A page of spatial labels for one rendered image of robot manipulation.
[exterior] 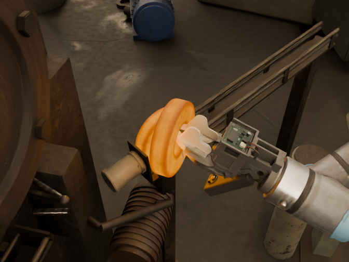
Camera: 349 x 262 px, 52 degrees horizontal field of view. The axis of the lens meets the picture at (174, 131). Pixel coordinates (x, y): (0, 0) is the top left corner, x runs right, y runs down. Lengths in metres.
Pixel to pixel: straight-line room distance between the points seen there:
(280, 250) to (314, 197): 0.83
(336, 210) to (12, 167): 0.51
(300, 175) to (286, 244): 0.80
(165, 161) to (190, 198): 1.00
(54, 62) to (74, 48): 1.83
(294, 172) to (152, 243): 0.43
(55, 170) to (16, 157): 0.29
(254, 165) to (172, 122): 0.16
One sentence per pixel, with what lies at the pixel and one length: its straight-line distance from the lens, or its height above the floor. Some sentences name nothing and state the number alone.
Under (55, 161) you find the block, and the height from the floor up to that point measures 0.80.
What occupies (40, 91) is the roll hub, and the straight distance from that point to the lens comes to 0.44.
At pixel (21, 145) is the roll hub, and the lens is 0.44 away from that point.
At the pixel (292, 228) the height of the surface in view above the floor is 0.22.
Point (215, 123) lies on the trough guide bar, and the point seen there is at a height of 0.68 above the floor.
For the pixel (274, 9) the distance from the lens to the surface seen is 3.05.
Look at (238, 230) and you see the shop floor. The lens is 1.57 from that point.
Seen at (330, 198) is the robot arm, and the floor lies 0.82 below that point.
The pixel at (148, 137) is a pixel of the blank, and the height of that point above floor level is 0.75.
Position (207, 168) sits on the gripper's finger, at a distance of 0.66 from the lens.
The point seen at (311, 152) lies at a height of 0.52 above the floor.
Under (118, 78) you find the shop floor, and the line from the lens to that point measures 2.34.
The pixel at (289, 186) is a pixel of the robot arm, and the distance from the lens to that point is 0.65.
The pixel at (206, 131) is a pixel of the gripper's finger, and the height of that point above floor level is 0.85.
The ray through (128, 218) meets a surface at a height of 0.58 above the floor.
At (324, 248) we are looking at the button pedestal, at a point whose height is 0.07.
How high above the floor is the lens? 1.32
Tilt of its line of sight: 43 degrees down
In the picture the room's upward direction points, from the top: straight up
